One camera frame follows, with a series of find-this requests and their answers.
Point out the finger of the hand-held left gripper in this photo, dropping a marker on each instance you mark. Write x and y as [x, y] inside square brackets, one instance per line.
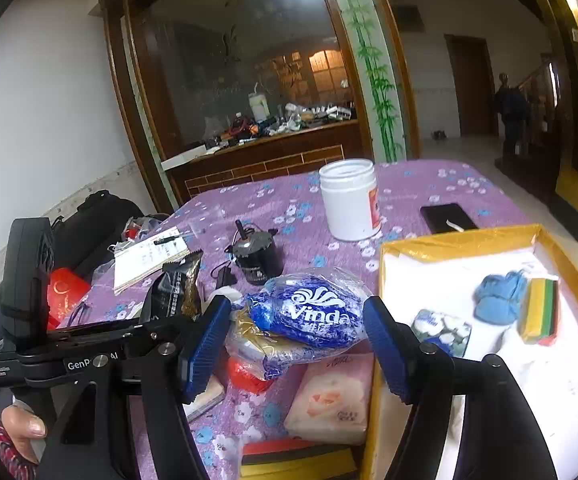
[169, 329]

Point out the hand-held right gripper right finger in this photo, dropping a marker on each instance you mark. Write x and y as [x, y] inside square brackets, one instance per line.
[389, 347]

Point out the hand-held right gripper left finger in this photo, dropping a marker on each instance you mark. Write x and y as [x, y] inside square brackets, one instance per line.
[204, 347]

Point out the black plastic packet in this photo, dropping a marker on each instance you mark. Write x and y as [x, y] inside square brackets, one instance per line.
[181, 280]

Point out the red plastic bag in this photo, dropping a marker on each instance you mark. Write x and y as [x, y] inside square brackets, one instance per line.
[246, 377]

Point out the pale pink tissue pack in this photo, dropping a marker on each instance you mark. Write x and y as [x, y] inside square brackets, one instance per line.
[329, 400]

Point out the blue tissue pack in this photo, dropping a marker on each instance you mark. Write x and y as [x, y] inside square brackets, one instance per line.
[314, 317]

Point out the yellow cardboard box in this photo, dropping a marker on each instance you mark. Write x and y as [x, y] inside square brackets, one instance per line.
[469, 242]

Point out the bag of coloured sponges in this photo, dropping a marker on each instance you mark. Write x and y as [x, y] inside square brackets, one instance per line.
[539, 310]

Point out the person's left hand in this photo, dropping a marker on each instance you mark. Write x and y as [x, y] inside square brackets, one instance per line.
[21, 425]

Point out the gold and clear plastic pack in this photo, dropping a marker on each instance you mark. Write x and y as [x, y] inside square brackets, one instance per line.
[249, 345]

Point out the beige paper pack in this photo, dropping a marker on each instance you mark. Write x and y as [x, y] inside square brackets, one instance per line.
[211, 400]

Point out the small printed tissue pack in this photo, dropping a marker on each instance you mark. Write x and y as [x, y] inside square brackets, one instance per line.
[444, 330]

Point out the paper notebook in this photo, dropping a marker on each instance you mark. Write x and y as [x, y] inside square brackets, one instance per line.
[144, 260]

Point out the black backpack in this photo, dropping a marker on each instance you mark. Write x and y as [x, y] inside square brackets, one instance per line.
[94, 230]

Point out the black pen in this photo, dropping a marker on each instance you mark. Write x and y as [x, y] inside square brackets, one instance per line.
[166, 240]

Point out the black electric motor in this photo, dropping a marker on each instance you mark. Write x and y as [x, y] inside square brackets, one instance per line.
[256, 260]

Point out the clear bag of small items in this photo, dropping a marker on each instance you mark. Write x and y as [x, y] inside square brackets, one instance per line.
[136, 227]

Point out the blue cloth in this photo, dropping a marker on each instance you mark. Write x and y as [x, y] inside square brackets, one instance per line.
[499, 297]

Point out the black phone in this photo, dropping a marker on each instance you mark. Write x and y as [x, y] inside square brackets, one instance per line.
[444, 216]

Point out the striped sponge stack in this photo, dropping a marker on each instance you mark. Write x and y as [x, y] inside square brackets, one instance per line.
[294, 462]

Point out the white plastic jar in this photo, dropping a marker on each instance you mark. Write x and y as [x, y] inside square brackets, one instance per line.
[344, 205]

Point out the purple floral tablecloth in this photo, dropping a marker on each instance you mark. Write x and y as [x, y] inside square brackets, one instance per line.
[289, 200]

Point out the flat white box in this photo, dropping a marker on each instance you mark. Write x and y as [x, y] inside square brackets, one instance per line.
[184, 159]

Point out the wooden glass cabinet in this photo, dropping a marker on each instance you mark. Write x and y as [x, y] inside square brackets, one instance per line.
[279, 155]

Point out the dark shoes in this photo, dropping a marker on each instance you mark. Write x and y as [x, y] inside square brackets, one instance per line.
[439, 134]

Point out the pile of assorted clutter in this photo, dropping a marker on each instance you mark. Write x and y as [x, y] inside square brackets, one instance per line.
[279, 122]

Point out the wooden staircase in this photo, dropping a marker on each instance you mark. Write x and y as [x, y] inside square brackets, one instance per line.
[539, 160]

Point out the bamboo painted pillar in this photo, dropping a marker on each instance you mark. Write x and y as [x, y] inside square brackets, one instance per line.
[379, 85]

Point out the brown wooden door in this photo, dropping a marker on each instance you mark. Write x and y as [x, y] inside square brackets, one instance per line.
[471, 85]

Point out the gold trimmed wooden frame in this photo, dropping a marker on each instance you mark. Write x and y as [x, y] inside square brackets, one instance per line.
[576, 180]

